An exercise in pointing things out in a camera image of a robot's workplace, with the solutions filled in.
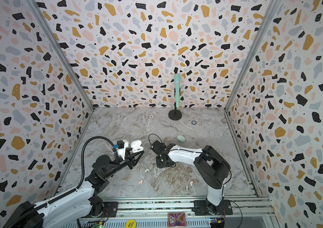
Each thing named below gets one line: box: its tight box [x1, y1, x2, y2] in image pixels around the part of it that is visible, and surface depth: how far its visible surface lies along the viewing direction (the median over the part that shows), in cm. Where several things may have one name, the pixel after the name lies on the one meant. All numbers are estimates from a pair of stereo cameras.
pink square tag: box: [167, 212, 187, 228], surface depth 71 cm
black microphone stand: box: [168, 101, 183, 121], surface depth 119 cm
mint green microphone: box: [174, 73, 181, 108], surface depth 97 cm
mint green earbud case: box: [177, 134, 186, 143], surface depth 104 cm
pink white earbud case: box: [130, 140, 144, 153], surface depth 75 cm
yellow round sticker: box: [125, 219, 137, 228], surface depth 71 cm
